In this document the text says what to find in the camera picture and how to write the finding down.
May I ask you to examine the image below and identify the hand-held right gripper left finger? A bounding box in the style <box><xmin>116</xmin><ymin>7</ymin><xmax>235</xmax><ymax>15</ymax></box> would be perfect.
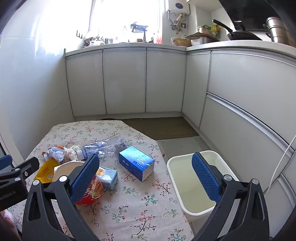
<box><xmin>22</xmin><ymin>153</ymin><xmax>100</xmax><ymax>241</ymax></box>

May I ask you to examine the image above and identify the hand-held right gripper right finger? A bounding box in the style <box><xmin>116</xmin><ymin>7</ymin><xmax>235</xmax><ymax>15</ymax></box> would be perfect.
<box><xmin>191</xmin><ymin>152</ymin><xmax>270</xmax><ymax>241</ymax></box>

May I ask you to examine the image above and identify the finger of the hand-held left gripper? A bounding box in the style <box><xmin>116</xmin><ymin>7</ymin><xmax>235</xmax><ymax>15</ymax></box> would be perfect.
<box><xmin>0</xmin><ymin>154</ymin><xmax>13</xmax><ymax>173</ymax></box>
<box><xmin>0</xmin><ymin>156</ymin><xmax>40</xmax><ymax>184</ymax></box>

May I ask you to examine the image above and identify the white plastic bin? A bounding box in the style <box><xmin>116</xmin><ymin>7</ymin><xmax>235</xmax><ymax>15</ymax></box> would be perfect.
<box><xmin>166</xmin><ymin>150</ymin><xmax>241</xmax><ymax>230</ymax></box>

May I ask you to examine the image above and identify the red instant noodle cup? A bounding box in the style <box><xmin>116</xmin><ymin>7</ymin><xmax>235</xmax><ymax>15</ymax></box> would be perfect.
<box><xmin>51</xmin><ymin>160</ymin><xmax>104</xmax><ymax>206</ymax></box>

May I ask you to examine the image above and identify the yellow snack packet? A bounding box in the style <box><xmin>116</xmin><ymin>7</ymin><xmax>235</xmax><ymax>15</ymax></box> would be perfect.
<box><xmin>34</xmin><ymin>159</ymin><xmax>61</xmax><ymax>183</ymax></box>

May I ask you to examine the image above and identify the light blue tissue pack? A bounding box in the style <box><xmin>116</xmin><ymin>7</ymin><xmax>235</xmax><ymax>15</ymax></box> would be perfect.
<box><xmin>96</xmin><ymin>166</ymin><xmax>118</xmax><ymax>191</ymax></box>

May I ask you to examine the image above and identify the clear plastic bottle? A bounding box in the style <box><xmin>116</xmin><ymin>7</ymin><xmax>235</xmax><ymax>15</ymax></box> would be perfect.
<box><xmin>76</xmin><ymin>134</ymin><xmax>130</xmax><ymax>161</ymax></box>

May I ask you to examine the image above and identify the blue cardboard box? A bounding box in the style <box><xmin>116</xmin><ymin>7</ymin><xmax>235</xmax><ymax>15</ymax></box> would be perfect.
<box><xmin>119</xmin><ymin>146</ymin><xmax>155</xmax><ymax>182</ymax></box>

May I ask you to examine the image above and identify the floral tablecloth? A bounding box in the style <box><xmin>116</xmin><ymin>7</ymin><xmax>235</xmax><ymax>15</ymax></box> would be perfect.
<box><xmin>9</xmin><ymin>120</ymin><xmax>195</xmax><ymax>241</ymax></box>

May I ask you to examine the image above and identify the brown floor mat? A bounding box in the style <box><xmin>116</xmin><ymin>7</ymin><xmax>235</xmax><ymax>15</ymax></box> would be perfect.
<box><xmin>122</xmin><ymin>116</ymin><xmax>200</xmax><ymax>140</ymax></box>

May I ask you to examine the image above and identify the white kitchen cabinet with drawers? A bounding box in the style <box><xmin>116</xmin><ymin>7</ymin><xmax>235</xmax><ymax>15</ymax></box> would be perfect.
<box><xmin>182</xmin><ymin>46</ymin><xmax>296</xmax><ymax>237</ymax></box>

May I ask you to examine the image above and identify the steel tray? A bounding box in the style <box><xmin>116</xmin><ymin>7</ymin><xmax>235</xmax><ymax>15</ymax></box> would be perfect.
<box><xmin>191</xmin><ymin>37</ymin><xmax>219</xmax><ymax>46</ymax></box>

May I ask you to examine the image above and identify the wicker basket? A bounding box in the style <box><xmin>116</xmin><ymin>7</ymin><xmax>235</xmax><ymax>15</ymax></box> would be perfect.
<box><xmin>172</xmin><ymin>38</ymin><xmax>192</xmax><ymax>46</ymax></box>

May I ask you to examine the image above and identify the black frying pan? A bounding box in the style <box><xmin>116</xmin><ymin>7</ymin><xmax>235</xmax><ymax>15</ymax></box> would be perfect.
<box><xmin>212</xmin><ymin>19</ymin><xmax>263</xmax><ymax>41</ymax></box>

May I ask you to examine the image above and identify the black faucet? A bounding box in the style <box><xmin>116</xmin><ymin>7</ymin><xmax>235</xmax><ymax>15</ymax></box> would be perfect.
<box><xmin>130</xmin><ymin>22</ymin><xmax>149</xmax><ymax>42</ymax></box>

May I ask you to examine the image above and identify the steel stockpot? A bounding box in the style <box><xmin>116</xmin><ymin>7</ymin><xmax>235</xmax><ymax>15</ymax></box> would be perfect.
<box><xmin>264</xmin><ymin>17</ymin><xmax>295</xmax><ymax>46</ymax></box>

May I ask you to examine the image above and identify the white water heater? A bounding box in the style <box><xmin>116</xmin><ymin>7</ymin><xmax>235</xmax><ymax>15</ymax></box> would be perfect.
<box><xmin>167</xmin><ymin>0</ymin><xmax>190</xmax><ymax>13</ymax></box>

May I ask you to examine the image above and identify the white cable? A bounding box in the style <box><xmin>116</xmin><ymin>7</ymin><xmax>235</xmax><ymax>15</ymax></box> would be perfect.
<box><xmin>264</xmin><ymin>139</ymin><xmax>296</xmax><ymax>195</ymax></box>

